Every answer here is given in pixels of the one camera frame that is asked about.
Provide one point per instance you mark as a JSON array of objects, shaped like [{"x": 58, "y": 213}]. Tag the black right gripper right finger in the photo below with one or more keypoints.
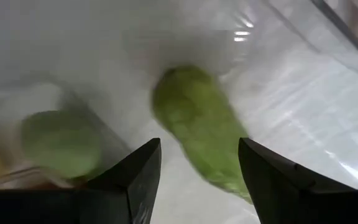
[{"x": 278, "y": 193}]

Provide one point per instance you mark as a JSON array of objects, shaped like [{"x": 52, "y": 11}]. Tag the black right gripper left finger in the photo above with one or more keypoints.
[{"x": 129, "y": 193}]

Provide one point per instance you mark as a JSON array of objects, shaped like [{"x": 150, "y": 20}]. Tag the green cucumber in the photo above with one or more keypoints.
[{"x": 197, "y": 124}]

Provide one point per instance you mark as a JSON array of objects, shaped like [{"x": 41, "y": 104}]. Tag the green apple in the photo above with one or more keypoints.
[{"x": 61, "y": 143}]

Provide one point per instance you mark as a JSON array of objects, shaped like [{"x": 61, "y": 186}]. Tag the clear plastic bin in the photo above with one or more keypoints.
[{"x": 85, "y": 109}]

